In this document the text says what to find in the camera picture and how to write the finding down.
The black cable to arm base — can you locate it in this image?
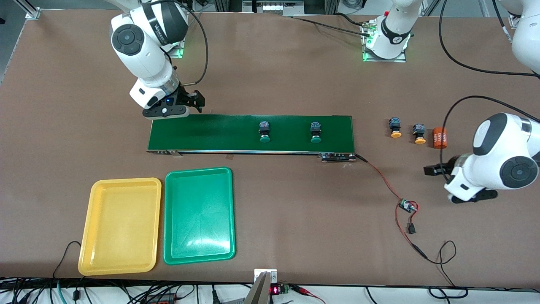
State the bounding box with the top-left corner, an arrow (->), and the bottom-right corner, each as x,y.
291,13 -> 374,37

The background electronics unit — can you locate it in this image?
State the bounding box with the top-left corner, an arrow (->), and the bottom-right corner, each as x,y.
243,0 -> 305,16

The green conveyor belt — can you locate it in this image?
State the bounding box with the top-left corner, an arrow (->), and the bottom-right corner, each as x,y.
146,113 -> 357,163

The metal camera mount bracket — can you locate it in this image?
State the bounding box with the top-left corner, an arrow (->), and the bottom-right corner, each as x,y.
244,269 -> 278,304

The orange cylinder with white print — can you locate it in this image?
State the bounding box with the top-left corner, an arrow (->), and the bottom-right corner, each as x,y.
432,126 -> 448,149

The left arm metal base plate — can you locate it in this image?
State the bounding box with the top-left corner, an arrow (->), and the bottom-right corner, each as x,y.
361,21 -> 408,63

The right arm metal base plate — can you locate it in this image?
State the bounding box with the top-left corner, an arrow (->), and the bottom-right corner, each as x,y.
139,12 -> 189,59

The red clip lead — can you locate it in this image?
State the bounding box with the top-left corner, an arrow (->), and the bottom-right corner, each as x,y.
291,285 -> 326,304

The aluminium table corner bracket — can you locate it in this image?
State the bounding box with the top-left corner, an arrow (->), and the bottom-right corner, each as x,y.
13,0 -> 42,21

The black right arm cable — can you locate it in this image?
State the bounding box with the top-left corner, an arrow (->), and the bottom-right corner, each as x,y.
179,0 -> 210,87

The thin black curved cable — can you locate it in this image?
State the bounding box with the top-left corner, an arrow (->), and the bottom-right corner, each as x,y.
52,241 -> 83,280

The green plastic tray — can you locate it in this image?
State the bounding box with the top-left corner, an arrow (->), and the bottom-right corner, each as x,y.
163,167 -> 236,266

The yellow plastic tray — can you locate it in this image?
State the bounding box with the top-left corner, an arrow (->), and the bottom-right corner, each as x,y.
78,177 -> 162,276

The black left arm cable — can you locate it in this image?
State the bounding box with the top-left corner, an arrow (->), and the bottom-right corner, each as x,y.
438,0 -> 540,170

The thin black looped cable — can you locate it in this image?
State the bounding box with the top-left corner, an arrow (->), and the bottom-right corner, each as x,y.
426,240 -> 470,299

